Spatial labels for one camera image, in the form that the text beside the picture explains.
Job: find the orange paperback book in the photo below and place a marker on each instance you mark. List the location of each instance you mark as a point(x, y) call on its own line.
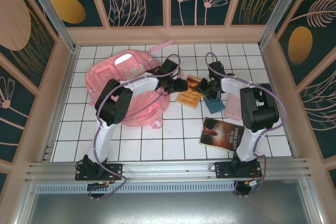
point(187, 98)

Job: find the blue notebook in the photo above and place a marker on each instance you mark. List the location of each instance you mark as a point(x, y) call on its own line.
point(214, 106)

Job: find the pink pencil case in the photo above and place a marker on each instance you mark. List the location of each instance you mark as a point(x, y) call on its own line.
point(233, 108)

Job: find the dark paperback book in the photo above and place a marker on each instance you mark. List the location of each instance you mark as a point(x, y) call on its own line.
point(223, 134)

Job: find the pink student backpack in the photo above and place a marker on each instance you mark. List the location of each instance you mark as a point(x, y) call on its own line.
point(105, 75)

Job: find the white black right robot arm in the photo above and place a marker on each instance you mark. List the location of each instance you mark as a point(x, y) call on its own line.
point(258, 108)

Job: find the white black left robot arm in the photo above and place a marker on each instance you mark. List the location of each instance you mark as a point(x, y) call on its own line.
point(139, 86)

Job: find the vented metal strip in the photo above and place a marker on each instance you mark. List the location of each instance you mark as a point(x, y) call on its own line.
point(157, 188)

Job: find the grey metal sheet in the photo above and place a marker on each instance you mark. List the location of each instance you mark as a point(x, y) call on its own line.
point(168, 208)

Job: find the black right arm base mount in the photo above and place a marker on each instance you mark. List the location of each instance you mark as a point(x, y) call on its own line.
point(223, 170)

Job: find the aluminium mounting rail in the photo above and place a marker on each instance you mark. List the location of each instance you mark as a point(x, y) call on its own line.
point(168, 167)

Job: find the aluminium corner post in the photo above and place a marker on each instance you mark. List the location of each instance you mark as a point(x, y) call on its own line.
point(275, 11)
point(50, 11)

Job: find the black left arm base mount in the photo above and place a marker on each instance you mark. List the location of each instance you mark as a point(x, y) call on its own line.
point(115, 171)

